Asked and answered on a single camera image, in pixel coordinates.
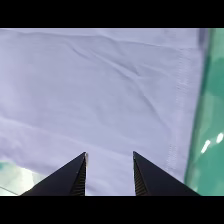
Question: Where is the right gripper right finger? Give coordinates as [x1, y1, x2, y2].
[132, 150, 201, 197]

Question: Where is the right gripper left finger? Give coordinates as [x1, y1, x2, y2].
[21, 151, 89, 197]

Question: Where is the purple T-shirt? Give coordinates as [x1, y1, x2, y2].
[0, 28, 210, 197]

